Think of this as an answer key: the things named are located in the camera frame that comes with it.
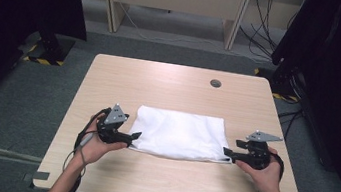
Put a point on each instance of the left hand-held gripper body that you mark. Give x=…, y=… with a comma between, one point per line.
x=109, y=133

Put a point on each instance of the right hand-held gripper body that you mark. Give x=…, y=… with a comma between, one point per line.
x=257, y=157

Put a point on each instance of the white shirt with black trim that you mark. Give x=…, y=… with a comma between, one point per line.
x=180, y=134

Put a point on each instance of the person's left hand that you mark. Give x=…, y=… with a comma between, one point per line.
x=93, y=149

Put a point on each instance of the person's right hand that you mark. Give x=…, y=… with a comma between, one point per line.
x=267, y=182

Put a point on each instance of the black stand base striped tape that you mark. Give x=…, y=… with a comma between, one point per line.
x=52, y=49
x=281, y=84

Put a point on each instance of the grey tape strip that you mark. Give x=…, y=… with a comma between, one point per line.
x=41, y=175

